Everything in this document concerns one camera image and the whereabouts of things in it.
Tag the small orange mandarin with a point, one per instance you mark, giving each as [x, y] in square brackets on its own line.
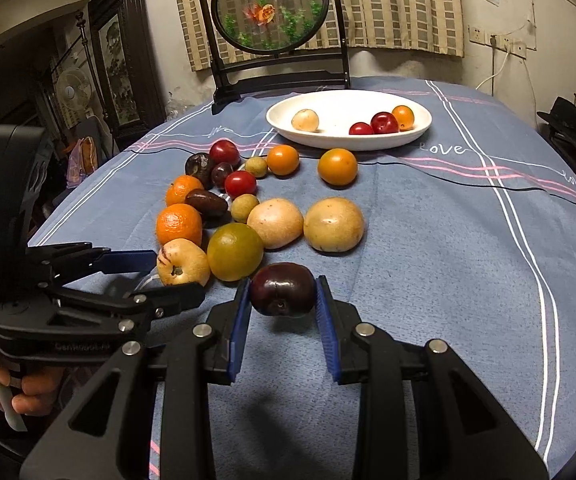
[181, 187]

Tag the pale peeled lychee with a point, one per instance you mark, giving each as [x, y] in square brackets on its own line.
[305, 120]

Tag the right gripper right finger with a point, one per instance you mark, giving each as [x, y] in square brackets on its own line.
[358, 352]

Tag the green round fruit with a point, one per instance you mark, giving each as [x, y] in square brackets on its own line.
[234, 252]

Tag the tan round pear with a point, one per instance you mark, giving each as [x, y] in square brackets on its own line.
[334, 224]
[277, 221]

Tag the small dark cherry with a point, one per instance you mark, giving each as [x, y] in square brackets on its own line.
[220, 173]

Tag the orange round fruit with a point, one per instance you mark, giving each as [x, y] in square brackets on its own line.
[337, 167]

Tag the blue plaid tablecloth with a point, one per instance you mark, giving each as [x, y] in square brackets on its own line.
[470, 237]

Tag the small orange tomato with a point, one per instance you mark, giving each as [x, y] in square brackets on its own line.
[404, 116]

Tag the small green fruit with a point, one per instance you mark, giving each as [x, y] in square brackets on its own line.
[241, 207]

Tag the small green longan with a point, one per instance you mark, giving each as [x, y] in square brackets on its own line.
[256, 166]

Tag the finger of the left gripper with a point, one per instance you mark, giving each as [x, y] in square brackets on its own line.
[159, 302]
[71, 261]

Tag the white electric fan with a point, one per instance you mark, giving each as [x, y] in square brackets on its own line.
[74, 90]

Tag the white oval plate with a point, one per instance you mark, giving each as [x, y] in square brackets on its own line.
[337, 111]

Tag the dark framed picture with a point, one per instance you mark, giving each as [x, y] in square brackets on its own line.
[126, 69]

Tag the red cherry tomato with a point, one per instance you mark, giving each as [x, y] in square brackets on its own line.
[239, 183]
[361, 129]

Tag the wall power strip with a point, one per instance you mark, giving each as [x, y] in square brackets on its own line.
[513, 46]

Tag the striped beige curtain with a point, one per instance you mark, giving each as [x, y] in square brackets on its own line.
[431, 26]

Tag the round goldfish screen ornament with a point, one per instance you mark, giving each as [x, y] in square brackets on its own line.
[267, 46]

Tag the yellow red-streaked apple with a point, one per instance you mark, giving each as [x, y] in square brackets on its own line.
[181, 261]

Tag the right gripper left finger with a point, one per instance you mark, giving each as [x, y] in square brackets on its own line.
[209, 353]

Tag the dark purple plum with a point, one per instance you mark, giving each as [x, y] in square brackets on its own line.
[283, 289]

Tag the red plum on plate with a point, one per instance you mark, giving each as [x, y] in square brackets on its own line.
[384, 123]

